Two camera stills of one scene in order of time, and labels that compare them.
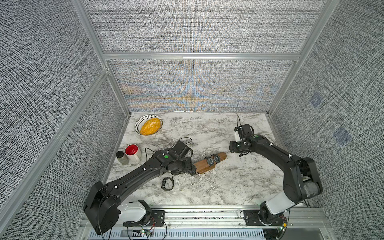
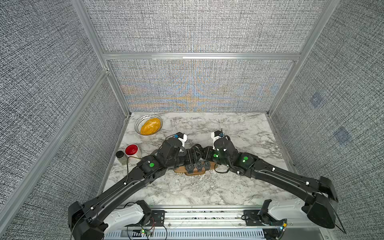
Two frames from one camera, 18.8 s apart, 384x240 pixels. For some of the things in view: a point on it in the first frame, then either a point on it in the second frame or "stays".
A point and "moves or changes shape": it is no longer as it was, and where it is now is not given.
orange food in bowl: (150, 126) stays
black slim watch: (209, 160) moves or changes shape
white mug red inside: (132, 152) stays
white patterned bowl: (148, 124) stays
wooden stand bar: (203, 166) moves or changes shape
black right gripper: (232, 147) -> (207, 156)
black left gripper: (189, 167) -> (191, 155)
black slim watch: (216, 158) moves or changes shape
